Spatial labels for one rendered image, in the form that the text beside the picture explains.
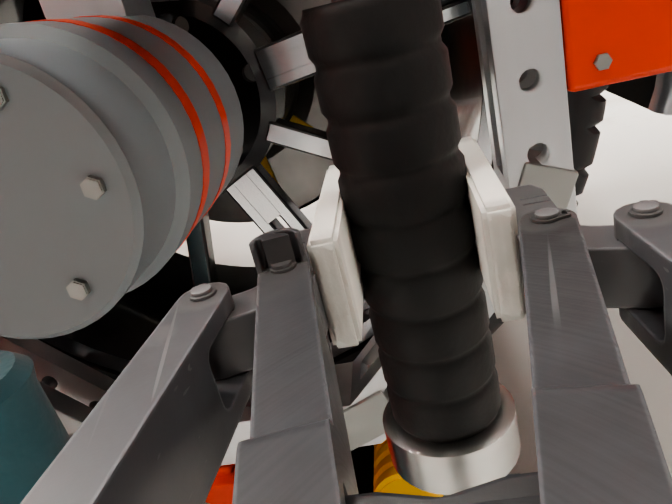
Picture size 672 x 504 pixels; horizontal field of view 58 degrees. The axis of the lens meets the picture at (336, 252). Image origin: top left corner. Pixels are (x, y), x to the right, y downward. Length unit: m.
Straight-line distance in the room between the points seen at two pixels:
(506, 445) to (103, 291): 0.18
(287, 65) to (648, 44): 0.25
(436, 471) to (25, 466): 0.28
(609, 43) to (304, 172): 0.37
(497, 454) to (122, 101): 0.20
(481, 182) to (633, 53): 0.25
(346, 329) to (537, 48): 0.26
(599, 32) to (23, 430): 0.41
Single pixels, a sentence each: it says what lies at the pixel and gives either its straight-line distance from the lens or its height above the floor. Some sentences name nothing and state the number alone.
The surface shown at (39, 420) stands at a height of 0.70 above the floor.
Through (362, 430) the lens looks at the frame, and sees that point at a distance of 0.48.
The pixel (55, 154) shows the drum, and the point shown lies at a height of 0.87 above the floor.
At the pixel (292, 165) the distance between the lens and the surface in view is 0.67.
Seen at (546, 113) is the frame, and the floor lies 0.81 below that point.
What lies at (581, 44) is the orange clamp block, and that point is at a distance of 0.39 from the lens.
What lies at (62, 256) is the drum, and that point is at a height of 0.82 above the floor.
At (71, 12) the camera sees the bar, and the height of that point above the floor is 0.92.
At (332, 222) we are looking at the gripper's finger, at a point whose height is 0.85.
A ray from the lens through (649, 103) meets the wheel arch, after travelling 0.62.
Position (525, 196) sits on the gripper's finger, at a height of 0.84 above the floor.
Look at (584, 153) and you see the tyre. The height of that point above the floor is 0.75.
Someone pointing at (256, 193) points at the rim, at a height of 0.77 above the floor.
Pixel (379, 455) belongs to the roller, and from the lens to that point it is 0.56.
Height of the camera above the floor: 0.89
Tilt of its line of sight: 22 degrees down
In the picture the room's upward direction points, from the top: 14 degrees counter-clockwise
